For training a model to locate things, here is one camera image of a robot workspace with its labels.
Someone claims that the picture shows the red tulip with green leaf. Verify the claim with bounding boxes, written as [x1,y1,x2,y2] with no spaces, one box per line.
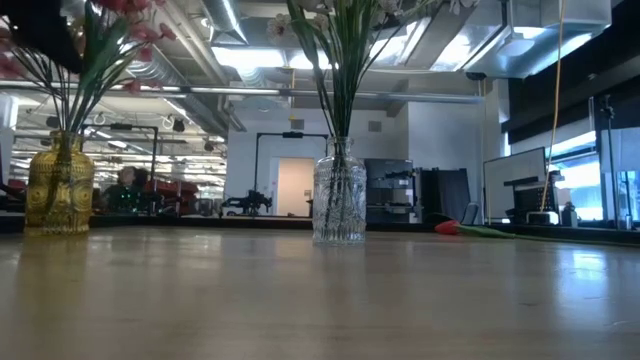
[74,0,166,136]
[433,218,640,247]

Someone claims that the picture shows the white blossom flower bunch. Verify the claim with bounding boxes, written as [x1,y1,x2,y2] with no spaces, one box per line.
[266,0,351,144]
[349,0,481,144]

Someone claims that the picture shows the amber glass vase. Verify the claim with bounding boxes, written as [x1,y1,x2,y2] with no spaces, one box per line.
[23,130,96,237]

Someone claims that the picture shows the clear glass vase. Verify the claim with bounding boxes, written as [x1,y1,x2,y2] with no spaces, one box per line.
[312,137,369,246]

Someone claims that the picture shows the person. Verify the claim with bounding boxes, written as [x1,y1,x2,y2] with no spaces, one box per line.
[102,166,151,215]

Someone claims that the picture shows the red background cabinets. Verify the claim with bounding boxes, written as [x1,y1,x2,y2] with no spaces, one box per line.
[143,178,200,217]

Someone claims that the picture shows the black shelving unit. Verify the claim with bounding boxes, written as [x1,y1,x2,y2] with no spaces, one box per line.
[363,158,417,224]

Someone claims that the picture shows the black curtain panel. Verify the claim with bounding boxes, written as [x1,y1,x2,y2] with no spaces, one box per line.
[415,167,472,224]

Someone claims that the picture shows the grey office chair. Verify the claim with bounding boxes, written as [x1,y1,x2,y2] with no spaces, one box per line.
[459,201,480,226]

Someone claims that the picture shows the white board panel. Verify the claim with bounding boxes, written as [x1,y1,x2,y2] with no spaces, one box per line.
[482,146,549,224]

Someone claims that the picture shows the black equipment box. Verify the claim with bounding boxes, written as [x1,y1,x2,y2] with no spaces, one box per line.
[502,171,565,214]

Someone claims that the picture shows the black tripod stand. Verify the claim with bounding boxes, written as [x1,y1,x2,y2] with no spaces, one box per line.
[598,93,617,231]

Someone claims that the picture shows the black background station frame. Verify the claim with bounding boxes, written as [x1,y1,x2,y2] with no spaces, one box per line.
[254,131,330,217]
[82,123,159,216]

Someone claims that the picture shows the yellow hanging cable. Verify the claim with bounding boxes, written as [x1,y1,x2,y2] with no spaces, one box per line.
[539,0,567,214]

